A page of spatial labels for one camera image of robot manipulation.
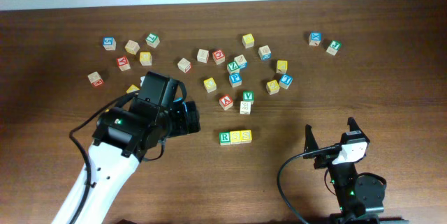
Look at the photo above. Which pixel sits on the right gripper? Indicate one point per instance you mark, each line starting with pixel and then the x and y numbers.
pixel 311 143

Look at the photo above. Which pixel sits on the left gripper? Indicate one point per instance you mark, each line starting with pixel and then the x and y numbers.
pixel 184 127

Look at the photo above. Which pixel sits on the green R block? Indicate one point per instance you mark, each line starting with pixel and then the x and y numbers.
pixel 224 138

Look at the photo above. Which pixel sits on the yellow S block front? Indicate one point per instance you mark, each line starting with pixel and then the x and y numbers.
pixel 235 137

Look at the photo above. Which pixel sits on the yellow s block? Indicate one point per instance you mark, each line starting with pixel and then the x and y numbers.
pixel 235 137
pixel 246 136

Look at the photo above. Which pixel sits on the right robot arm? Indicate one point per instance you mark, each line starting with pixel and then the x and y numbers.
pixel 360 195

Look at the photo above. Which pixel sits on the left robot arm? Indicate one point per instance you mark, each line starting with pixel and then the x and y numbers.
pixel 126 129

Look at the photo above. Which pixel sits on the yellow C block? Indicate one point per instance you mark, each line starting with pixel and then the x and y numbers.
pixel 210 85

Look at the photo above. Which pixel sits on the red A block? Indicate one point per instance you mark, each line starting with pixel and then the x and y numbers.
pixel 226 102

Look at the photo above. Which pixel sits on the red I side block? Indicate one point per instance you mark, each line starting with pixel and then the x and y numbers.
pixel 184 65

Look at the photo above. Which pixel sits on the yellow O block middle left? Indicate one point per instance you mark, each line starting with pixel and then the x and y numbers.
pixel 132 88

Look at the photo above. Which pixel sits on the plain wooden picture block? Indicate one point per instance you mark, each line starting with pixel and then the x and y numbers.
pixel 245 107

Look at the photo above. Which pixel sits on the blue P block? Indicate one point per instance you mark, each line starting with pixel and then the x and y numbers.
pixel 235 80

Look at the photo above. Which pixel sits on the red E side block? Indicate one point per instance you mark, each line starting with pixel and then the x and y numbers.
pixel 202 56

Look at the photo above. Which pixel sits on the green V block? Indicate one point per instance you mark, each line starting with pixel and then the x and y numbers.
pixel 248 96

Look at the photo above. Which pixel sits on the green Z block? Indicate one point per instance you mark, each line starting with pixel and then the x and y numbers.
pixel 233 67

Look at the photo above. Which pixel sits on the yellow G block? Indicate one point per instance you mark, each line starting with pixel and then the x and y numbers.
pixel 145 58

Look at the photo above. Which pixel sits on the red Q block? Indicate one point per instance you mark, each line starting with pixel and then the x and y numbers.
pixel 218 56

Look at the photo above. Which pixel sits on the blue T block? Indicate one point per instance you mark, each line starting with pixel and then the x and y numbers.
pixel 285 81

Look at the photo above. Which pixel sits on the yellow E block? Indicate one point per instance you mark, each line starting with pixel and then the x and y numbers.
pixel 272 87

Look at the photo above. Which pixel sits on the blue L side block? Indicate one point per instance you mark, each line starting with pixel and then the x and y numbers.
pixel 241 61

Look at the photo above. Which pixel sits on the red Y block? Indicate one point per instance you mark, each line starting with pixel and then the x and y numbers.
pixel 123 63

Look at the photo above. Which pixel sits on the green L block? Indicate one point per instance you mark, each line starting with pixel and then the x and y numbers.
pixel 152 40

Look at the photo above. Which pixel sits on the yellow block with brown picture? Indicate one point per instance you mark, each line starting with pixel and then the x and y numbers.
pixel 282 66

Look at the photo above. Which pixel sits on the plain wooden block upper left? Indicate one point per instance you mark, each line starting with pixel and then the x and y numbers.
pixel 132 47

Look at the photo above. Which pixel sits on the green J block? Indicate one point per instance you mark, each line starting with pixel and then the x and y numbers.
pixel 333 47

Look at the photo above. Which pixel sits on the red side block far left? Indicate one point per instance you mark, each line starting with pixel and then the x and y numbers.
pixel 95 79

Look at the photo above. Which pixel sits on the yellow top far block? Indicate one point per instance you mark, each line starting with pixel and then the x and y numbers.
pixel 248 40

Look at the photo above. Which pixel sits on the blue X block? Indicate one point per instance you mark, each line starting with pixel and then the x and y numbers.
pixel 315 38

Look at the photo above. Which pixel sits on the blue D side block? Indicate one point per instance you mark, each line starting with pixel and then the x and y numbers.
pixel 264 52

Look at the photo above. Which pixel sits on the blue S block far left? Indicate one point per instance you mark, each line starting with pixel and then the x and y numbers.
pixel 109 43

